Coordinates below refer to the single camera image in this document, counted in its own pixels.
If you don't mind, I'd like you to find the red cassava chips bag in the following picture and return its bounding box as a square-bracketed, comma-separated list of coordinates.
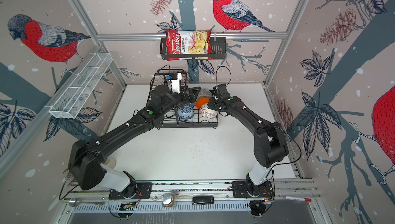
[165, 30, 213, 60]

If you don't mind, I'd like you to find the black remote fob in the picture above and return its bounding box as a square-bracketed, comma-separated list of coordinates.
[191, 195, 215, 205]

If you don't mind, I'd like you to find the silver bell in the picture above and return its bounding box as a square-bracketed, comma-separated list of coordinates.
[162, 193, 175, 208]

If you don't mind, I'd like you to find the metal ladle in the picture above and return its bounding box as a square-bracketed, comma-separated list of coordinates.
[69, 198, 105, 208]

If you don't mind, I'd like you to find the orange plastic bowl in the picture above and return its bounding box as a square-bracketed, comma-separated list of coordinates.
[196, 97, 210, 110]

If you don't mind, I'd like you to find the black white round object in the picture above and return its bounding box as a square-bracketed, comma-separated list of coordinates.
[103, 157, 116, 169]

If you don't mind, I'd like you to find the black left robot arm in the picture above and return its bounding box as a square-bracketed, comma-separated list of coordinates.
[68, 85, 201, 198]

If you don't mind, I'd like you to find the white wire wall basket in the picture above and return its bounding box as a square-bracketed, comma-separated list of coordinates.
[49, 52, 113, 119]

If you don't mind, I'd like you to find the red white pen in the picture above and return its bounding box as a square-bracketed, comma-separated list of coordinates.
[280, 195, 312, 202]

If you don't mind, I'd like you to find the green grey patterned bowl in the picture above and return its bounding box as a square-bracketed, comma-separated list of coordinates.
[197, 88, 213, 99]

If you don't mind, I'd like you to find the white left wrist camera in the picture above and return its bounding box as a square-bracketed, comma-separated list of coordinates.
[168, 72, 182, 93]

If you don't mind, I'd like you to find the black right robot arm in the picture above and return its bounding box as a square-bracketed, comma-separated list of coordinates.
[208, 84, 289, 187]

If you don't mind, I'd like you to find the blue floral bowl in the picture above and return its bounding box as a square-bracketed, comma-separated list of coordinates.
[177, 106, 194, 120]

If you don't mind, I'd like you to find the black wall shelf basket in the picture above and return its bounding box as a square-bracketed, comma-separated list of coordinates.
[159, 37, 227, 61]

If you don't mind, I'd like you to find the black wire dish rack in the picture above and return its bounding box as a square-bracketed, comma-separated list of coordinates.
[147, 67, 218, 129]

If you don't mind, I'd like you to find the white brown patterned bowl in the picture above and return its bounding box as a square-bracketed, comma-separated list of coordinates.
[200, 103, 218, 119]

